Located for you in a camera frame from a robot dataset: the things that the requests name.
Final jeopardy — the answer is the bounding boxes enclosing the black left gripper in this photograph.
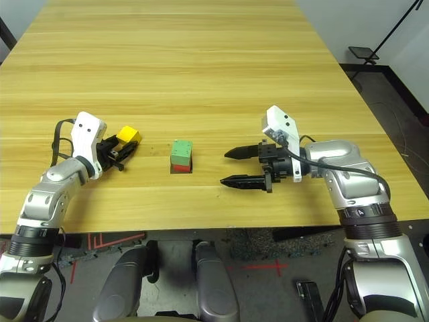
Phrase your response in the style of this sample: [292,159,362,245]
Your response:
[97,133,140,172]

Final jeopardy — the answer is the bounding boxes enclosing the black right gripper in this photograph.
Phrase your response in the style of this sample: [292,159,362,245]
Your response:
[220,141,308,195]

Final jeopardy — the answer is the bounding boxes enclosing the yellow wooden block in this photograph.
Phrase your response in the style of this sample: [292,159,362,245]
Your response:
[116,125,142,146]

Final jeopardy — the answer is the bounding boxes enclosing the green wooden block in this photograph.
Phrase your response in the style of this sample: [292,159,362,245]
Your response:
[170,140,194,167]

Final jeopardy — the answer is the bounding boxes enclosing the black square marker pad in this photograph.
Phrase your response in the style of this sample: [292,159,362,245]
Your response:
[170,163,194,175]

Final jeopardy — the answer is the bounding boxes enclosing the speckled foam floor mat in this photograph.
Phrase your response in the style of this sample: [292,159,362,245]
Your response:
[50,239,101,266]
[227,227,339,261]

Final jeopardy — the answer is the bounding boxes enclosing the grey right robot leg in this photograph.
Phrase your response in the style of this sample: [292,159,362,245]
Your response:
[196,240,241,322]

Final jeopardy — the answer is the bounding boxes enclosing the grey robot leg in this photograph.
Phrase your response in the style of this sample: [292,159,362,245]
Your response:
[196,240,241,322]
[92,239,160,322]

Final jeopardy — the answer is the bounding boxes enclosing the grey left robot leg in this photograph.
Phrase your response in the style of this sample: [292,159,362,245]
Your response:
[92,239,160,322]

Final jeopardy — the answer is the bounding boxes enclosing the black floor plate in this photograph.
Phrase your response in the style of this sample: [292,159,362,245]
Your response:
[296,280,326,322]

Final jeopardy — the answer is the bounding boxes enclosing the black metal table leg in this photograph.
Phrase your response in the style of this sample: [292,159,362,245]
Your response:
[0,16,17,48]

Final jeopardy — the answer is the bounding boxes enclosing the black stand with tray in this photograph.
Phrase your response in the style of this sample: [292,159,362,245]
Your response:
[348,0,426,66]

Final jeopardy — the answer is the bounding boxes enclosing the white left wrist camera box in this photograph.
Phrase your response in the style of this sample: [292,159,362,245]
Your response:
[70,111,108,180]

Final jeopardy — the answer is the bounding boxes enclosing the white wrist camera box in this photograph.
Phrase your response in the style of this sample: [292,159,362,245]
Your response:
[261,105,302,183]
[70,111,108,180]

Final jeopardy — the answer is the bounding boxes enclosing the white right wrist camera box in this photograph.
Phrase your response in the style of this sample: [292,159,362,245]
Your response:
[261,105,302,183]

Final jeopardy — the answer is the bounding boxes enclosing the black left camera cable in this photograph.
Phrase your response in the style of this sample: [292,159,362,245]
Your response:
[52,118,76,167]

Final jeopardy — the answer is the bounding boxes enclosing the black camera cable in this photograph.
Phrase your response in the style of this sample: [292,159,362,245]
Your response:
[283,135,391,202]
[52,118,76,167]

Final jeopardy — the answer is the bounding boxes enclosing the black right camera cable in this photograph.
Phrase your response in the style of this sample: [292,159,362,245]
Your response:
[283,135,391,202]

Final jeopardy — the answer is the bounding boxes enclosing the thin black hanging cable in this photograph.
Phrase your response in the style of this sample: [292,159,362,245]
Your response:
[50,227,68,322]

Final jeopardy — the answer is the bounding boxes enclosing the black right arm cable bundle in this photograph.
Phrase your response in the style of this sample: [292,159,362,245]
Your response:
[323,248,351,322]

